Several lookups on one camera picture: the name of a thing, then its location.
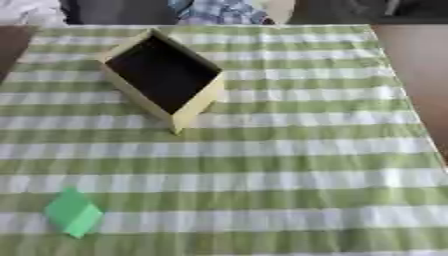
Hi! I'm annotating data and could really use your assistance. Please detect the tan cardboard box black inside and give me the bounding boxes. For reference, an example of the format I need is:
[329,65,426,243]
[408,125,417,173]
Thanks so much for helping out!
[94,27,228,136]

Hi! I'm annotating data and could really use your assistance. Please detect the person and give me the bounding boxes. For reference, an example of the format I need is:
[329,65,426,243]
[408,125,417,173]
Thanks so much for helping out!
[166,0,277,26]

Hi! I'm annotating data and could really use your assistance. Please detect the green cube block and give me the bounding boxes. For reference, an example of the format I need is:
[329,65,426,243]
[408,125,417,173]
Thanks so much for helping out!
[42,186,105,240]

